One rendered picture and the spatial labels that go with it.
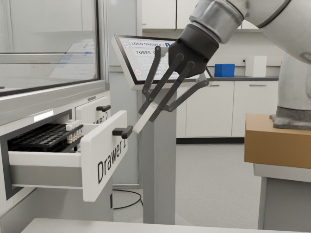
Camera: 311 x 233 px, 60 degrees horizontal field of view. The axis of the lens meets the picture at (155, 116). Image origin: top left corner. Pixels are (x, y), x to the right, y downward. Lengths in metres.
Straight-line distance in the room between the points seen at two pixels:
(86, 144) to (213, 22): 0.30
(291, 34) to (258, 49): 3.97
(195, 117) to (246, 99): 0.71
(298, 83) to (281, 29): 0.36
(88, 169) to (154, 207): 1.19
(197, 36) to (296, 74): 0.45
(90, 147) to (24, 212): 0.21
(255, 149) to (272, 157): 0.05
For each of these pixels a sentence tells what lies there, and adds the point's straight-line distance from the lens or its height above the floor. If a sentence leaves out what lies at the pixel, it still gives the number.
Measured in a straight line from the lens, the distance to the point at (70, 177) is 0.49.
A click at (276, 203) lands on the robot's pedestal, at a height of 0.62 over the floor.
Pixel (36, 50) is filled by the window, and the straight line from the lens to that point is 0.64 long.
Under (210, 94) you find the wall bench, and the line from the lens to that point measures 3.59.
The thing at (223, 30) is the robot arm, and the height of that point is 1.10.
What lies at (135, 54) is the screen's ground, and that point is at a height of 1.10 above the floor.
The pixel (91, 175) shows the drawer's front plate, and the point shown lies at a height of 0.87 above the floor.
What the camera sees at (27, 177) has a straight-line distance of 0.52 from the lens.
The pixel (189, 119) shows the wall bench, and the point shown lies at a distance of 3.58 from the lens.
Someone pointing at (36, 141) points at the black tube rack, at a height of 0.90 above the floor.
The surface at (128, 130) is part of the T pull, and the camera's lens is 0.56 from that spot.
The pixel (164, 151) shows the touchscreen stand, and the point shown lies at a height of 0.57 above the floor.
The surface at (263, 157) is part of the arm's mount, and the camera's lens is 0.85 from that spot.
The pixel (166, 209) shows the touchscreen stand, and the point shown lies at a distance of 1.69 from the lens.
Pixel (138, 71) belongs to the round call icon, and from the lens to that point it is 1.29.
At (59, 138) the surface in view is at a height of 0.90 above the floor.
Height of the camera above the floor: 1.04
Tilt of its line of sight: 10 degrees down
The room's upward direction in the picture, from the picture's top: straight up
